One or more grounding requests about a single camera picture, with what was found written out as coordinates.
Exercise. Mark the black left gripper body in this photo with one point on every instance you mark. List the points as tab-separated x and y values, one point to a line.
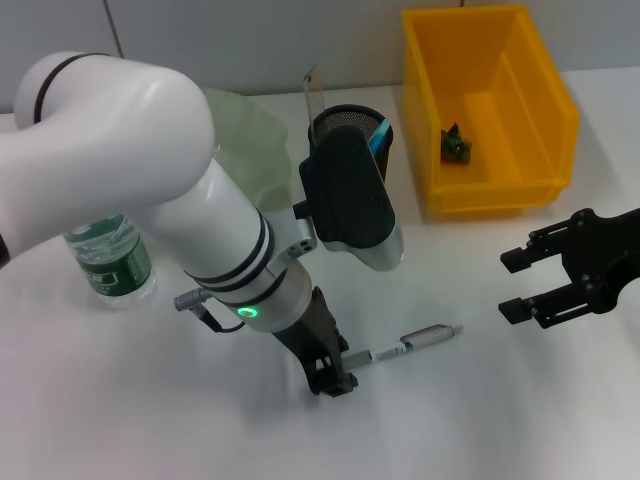
315	335

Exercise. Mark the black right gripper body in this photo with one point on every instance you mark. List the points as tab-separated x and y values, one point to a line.
605	255

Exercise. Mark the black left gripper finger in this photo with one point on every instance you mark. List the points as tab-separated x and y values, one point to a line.
332	384
344	347

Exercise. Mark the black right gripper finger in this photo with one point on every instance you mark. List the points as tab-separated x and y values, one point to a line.
515	310
517	257

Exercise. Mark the silver white pen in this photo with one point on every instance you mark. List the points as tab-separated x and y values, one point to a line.
410	342

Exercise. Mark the blue capped scissors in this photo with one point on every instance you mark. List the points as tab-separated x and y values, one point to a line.
379	135

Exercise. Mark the clear green-label water bottle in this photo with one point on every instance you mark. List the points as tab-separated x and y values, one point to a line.
115	270

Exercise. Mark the clear plastic ruler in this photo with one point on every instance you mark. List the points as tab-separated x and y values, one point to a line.
315	95

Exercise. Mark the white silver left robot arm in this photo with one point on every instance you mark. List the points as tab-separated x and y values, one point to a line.
125	150

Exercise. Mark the pale green wavy fruit plate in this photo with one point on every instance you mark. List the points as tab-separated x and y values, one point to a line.
250	140

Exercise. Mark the black mesh pen holder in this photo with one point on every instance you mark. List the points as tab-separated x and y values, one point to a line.
345	120

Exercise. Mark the yellow plastic bin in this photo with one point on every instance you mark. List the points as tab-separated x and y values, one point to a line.
550	125

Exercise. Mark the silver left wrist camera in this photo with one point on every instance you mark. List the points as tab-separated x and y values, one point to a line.
350	200

